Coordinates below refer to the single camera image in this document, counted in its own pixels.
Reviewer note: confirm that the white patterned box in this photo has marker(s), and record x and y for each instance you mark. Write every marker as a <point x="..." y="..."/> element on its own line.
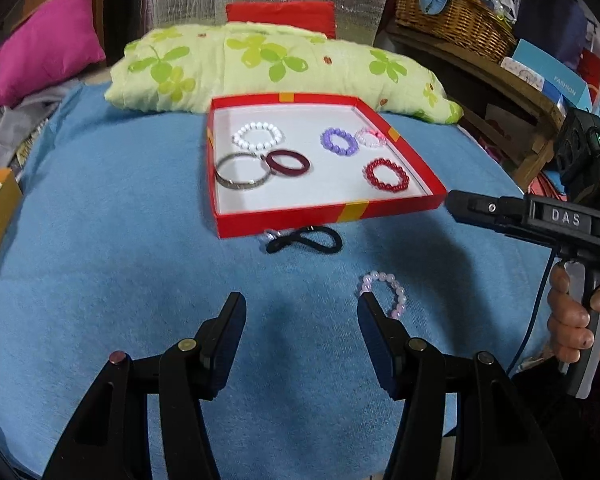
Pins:
<point x="522" y="72"/>

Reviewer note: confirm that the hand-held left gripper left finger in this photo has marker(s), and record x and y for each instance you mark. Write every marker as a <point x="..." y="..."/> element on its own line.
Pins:
<point x="227" y="350"/>

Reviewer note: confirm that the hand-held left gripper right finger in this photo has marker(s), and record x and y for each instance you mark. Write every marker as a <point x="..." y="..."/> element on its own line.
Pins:
<point x="377" y="355"/>

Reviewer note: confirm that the pink cushion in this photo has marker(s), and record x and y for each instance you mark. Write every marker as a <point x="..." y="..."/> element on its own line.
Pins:
<point x="45" y="45"/>

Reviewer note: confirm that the blue cardboard box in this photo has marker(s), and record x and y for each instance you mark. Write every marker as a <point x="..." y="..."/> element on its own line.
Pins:
<point x="545" y="67"/>

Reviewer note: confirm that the red paper bag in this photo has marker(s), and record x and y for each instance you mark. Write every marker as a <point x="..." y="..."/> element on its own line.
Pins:
<point x="591" y="75"/>

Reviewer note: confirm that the wooden shelf table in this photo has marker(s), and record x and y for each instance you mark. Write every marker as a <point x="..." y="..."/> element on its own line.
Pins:
<point x="480" y="70"/>

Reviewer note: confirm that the red cushion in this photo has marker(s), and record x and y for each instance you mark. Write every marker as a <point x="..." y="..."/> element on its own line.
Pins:
<point x="280" y="15"/>

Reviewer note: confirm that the orange cardboard box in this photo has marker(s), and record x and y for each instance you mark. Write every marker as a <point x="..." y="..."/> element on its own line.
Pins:
<point x="5" y="220"/>

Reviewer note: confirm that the grey cloth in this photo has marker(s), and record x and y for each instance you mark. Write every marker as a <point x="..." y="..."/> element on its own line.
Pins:
<point x="10" y="125"/>

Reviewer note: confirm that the wicker basket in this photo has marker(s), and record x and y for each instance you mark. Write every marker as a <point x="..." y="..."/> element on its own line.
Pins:
<point x="455" y="20"/>

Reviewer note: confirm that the dark maroon clothing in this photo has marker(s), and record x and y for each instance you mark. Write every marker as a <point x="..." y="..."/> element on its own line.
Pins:
<point x="580" y="440"/>

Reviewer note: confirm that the red cardboard box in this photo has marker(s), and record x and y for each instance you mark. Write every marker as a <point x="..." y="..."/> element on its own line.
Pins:
<point x="300" y="195"/>

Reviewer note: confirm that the green clover-print pillow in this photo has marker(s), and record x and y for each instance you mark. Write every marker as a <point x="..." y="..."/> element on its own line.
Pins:
<point x="230" y="75"/>

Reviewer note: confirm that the person's right hand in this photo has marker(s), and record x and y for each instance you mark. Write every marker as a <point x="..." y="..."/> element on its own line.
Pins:
<point x="567" y="325"/>

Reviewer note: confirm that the navy bag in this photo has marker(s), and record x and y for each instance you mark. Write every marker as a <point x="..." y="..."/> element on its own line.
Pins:
<point x="555" y="20"/>

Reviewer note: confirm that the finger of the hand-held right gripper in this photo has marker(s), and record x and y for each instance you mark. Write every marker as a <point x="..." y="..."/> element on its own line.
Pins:
<point x="480" y="207"/>

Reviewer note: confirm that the silver metal bangle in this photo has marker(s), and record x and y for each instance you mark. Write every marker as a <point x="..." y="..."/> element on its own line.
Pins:
<point x="240" y="186"/>

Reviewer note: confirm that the dark red bangle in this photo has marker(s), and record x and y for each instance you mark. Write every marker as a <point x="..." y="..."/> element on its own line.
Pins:
<point x="290" y="174"/>

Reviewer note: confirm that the blue blanket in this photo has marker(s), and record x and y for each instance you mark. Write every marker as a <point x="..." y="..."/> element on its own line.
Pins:
<point x="130" y="260"/>

